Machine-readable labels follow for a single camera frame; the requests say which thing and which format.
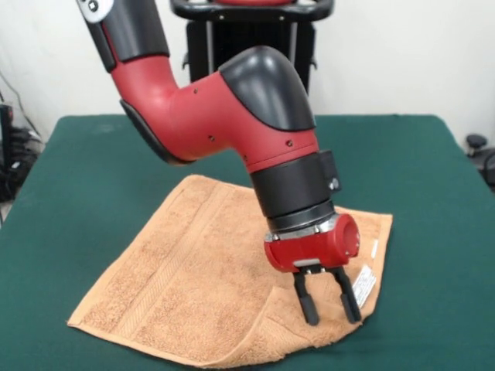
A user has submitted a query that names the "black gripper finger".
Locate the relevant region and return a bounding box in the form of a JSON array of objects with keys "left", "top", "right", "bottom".
[
  {"left": 292, "top": 270, "right": 320, "bottom": 326},
  {"left": 333, "top": 267, "right": 363, "bottom": 324}
]

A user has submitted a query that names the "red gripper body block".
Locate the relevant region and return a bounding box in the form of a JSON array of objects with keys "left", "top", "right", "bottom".
[{"left": 263, "top": 213, "right": 362, "bottom": 274}]

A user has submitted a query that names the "tan terry towel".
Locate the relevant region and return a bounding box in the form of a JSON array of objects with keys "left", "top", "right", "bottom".
[{"left": 66, "top": 174, "right": 394, "bottom": 368}]

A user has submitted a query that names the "dark green table cloth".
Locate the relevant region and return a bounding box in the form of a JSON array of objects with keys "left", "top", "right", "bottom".
[{"left": 0, "top": 114, "right": 495, "bottom": 371}]

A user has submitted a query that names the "black chair base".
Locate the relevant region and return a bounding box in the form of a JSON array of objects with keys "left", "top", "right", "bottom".
[{"left": 465, "top": 133, "right": 495, "bottom": 194}]

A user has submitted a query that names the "black box device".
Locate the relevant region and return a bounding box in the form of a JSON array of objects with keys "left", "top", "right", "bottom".
[{"left": 0, "top": 103, "right": 16, "bottom": 171}]

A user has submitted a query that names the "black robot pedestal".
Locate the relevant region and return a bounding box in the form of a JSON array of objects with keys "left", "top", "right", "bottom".
[{"left": 169, "top": 0, "right": 334, "bottom": 116}]

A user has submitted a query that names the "black cable bundle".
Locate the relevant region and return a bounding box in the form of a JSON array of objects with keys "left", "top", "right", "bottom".
[{"left": 0, "top": 127, "right": 43, "bottom": 202}]

